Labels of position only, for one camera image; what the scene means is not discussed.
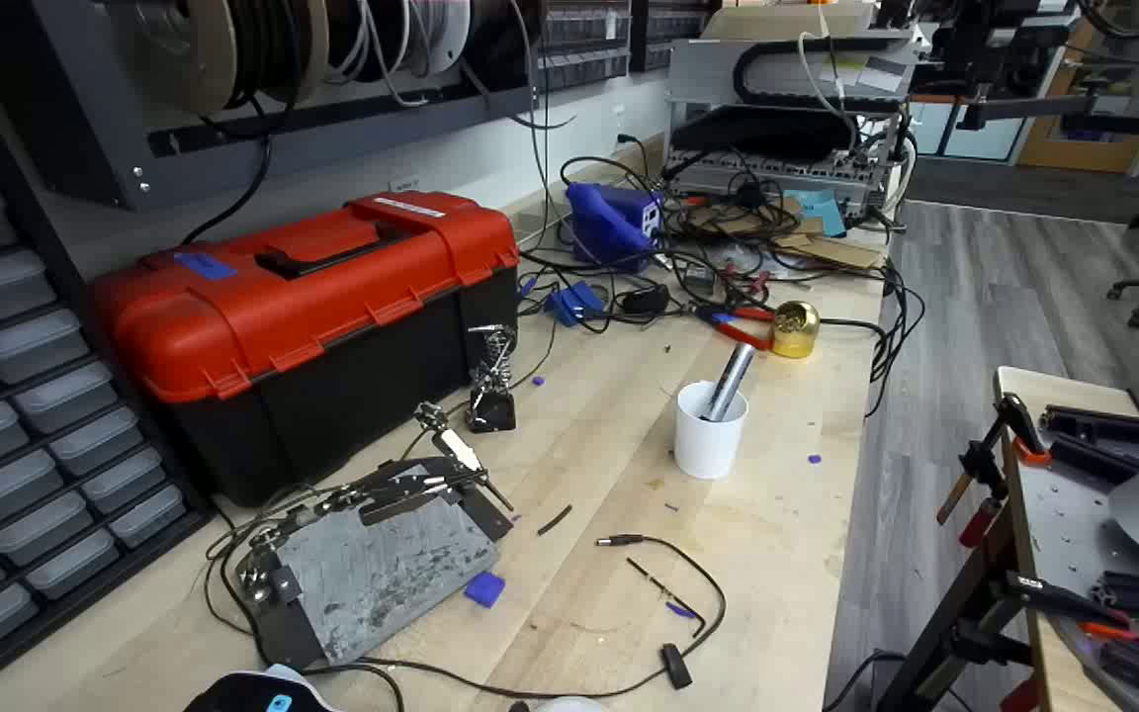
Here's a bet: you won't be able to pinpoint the red handled pliers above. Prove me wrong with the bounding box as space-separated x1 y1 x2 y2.
695 299 782 357

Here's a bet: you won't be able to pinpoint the grey small parts drawer cabinet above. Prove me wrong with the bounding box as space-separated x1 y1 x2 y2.
0 75 215 712

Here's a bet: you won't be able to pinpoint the blue hot air gun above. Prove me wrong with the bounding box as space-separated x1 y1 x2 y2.
561 177 670 267

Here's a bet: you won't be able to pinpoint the wooden side table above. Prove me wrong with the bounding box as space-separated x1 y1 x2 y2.
993 363 1139 712

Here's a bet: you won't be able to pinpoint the white mug cup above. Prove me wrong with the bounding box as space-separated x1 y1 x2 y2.
670 377 757 486

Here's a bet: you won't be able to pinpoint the black helping hand clamp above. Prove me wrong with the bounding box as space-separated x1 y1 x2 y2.
460 316 524 437

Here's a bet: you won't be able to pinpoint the black wire spool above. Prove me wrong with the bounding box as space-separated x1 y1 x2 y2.
462 0 555 96
119 0 331 118

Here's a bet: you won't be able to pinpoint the grey electronic equipment stack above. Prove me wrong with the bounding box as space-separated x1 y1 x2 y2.
665 27 927 206

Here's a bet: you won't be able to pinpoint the black white rounded device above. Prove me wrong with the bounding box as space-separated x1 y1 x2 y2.
181 660 336 712

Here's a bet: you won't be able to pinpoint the dark metal spool rack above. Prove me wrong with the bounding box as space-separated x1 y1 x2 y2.
0 0 719 208

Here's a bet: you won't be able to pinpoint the small blue plastic block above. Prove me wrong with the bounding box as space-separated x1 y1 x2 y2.
462 570 510 611

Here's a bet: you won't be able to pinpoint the black power adapter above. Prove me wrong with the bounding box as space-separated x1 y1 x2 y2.
613 280 674 324

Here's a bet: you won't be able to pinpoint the grey metal plate device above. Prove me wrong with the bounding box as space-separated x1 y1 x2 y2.
231 457 520 672

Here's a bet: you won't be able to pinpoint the red black toolbox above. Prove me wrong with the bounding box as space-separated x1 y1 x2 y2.
83 189 526 511

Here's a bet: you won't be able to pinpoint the thin black cable with plug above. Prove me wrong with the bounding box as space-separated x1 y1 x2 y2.
327 528 731 702

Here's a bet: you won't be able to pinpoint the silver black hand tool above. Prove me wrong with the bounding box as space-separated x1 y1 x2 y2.
413 399 489 482

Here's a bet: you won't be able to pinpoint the white wire spool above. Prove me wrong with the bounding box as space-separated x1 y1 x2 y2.
327 0 474 85

